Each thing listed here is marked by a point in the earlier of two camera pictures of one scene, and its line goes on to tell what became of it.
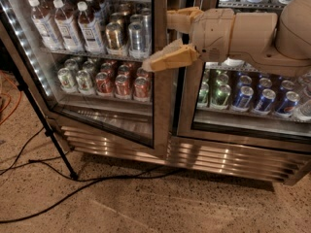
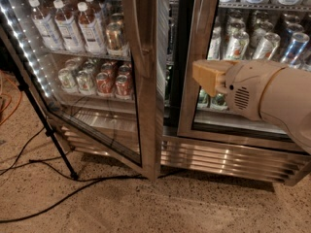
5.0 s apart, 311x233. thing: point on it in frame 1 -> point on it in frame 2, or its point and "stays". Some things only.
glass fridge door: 83,47 stays
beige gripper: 213,33 -> 249,86
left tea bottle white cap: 33,2 stays
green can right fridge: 203,95 stays
